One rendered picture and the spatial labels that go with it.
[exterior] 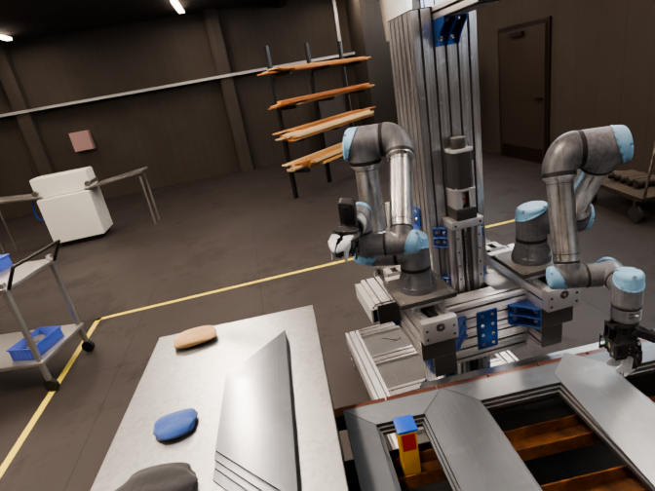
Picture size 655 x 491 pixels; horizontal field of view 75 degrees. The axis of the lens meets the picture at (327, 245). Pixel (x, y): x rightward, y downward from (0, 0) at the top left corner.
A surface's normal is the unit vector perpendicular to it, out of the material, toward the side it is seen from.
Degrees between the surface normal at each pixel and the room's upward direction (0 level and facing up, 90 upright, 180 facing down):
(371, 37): 90
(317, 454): 0
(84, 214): 90
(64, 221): 90
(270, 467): 0
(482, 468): 0
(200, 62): 90
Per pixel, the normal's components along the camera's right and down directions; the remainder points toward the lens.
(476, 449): -0.17, -0.92
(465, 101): 0.19, 0.32
